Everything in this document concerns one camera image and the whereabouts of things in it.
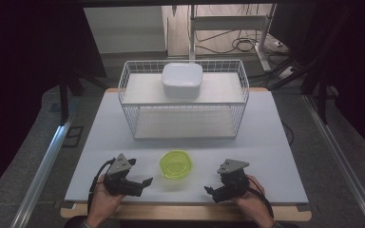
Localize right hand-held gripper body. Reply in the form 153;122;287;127
212;158;251;204

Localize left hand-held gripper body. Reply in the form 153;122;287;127
103;153;144;198

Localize green translucent bowl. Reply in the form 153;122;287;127
159;149;194;181

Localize white wire shelf rack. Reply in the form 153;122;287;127
117;59;251;142

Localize white square bowl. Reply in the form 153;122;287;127
160;62;204;100

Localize person's right hand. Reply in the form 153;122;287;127
232;175;276;224

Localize person's left hand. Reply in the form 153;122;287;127
86;175;125;224

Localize wooden table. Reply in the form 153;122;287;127
59;86;314;222

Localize black metal stand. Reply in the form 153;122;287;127
58;63;109;126
299;63;340;125

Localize white power strip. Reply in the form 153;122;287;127
279;66;298;80

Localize grey cabinet panel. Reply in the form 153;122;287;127
83;6;167;55

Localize dark curtain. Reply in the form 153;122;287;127
270;0;365;163
0;0;107;205

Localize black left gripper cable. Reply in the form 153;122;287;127
86;157;118;214

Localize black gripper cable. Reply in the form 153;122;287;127
247;176;276;219
86;157;118;214

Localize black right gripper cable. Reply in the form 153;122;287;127
247;176;276;219

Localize black floor frame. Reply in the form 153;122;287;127
62;125;85;148

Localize thin black cable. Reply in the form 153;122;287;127
280;121;296;147

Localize aluminium floor rail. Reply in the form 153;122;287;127
301;94;365;228
10;115;75;228

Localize black floor cables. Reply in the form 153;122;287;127
195;28;289;55

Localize white metal desk frame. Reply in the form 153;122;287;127
187;3;278;73

